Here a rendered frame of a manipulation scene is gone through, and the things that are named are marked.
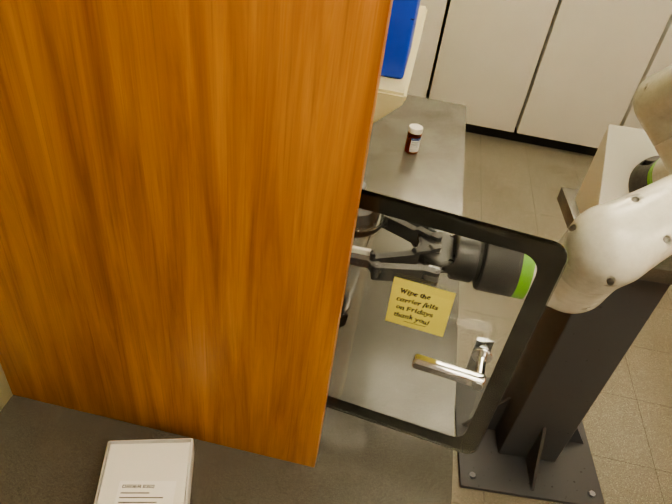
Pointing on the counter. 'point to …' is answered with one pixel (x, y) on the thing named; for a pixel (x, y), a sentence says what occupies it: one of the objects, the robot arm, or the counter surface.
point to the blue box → (399, 37)
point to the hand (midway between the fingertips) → (347, 232)
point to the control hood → (387, 99)
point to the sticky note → (419, 306)
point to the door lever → (456, 368)
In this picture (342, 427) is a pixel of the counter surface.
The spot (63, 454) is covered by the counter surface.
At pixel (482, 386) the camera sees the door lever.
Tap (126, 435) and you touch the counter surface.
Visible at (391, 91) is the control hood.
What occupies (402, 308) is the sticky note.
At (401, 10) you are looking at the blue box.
